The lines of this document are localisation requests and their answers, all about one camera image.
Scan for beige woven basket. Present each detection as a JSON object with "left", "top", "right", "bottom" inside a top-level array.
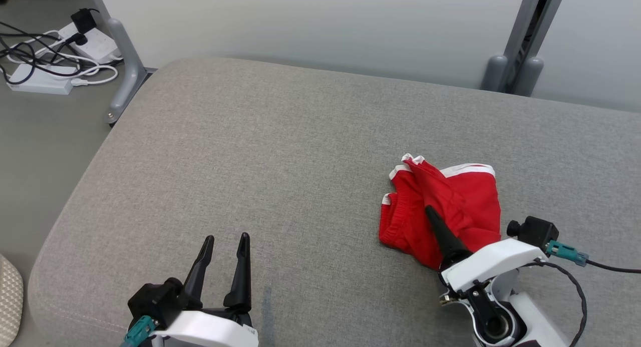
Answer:
[{"left": 0, "top": 253, "right": 25, "bottom": 347}]

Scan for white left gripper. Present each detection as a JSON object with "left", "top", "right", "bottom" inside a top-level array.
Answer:
[{"left": 150, "top": 232, "right": 260, "bottom": 347}]

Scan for teal plug left camera cable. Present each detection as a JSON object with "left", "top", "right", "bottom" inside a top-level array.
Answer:
[{"left": 119, "top": 315, "right": 158, "bottom": 347}]

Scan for black power cable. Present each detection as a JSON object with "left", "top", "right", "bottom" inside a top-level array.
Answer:
[{"left": 0, "top": 19, "right": 83, "bottom": 86}]

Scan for grey partition post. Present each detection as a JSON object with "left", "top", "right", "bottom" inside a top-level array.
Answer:
[
  {"left": 480, "top": 0, "right": 569, "bottom": 98},
  {"left": 86, "top": 0, "right": 152, "bottom": 127}
]

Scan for white power cable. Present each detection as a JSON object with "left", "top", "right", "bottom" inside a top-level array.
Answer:
[{"left": 48, "top": 31, "right": 119, "bottom": 86}]

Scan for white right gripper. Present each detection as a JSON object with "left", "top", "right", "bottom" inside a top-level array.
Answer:
[{"left": 425, "top": 205, "right": 549, "bottom": 293}]

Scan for red shorts with black lettering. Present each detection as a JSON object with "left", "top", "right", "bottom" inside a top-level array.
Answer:
[{"left": 378, "top": 153, "right": 502, "bottom": 271}]

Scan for white power adapter box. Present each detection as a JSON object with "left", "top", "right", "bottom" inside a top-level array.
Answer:
[{"left": 6, "top": 63, "right": 76, "bottom": 95}]

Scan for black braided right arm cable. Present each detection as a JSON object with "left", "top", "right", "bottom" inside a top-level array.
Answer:
[{"left": 528, "top": 260, "right": 587, "bottom": 347}]

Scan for teal plug camera cable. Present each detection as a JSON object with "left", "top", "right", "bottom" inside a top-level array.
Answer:
[
  {"left": 546, "top": 239, "right": 641, "bottom": 275},
  {"left": 119, "top": 315, "right": 158, "bottom": 347}
]

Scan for black power plug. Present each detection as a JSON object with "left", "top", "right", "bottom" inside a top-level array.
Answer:
[{"left": 70, "top": 9, "right": 100, "bottom": 36}]

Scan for teal plug right camera cable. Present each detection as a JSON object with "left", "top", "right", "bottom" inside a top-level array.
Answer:
[{"left": 546, "top": 239, "right": 641, "bottom": 275}]

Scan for white power strip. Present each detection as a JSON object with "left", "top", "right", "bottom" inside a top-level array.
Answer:
[{"left": 58, "top": 23, "right": 122, "bottom": 65}]

